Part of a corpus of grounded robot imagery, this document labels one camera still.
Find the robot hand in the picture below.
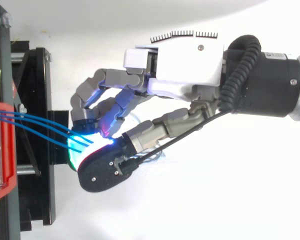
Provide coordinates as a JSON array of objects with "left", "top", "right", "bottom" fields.
[{"left": 67, "top": 30, "right": 228, "bottom": 193}]

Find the thin black cable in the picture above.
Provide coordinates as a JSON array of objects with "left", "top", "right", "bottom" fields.
[{"left": 135, "top": 110, "right": 232, "bottom": 163}]

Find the blue cable bundle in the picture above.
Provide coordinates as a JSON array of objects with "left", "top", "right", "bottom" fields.
[{"left": 0, "top": 110, "right": 95, "bottom": 153}]

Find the red bin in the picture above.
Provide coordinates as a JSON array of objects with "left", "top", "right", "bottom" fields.
[{"left": 0, "top": 101, "right": 17, "bottom": 203}]

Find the black stand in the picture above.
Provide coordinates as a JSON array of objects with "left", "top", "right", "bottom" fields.
[{"left": 0, "top": 0, "right": 70, "bottom": 240}]

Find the black coiled cable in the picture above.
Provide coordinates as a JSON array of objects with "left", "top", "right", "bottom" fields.
[{"left": 219, "top": 34, "right": 262, "bottom": 112}]

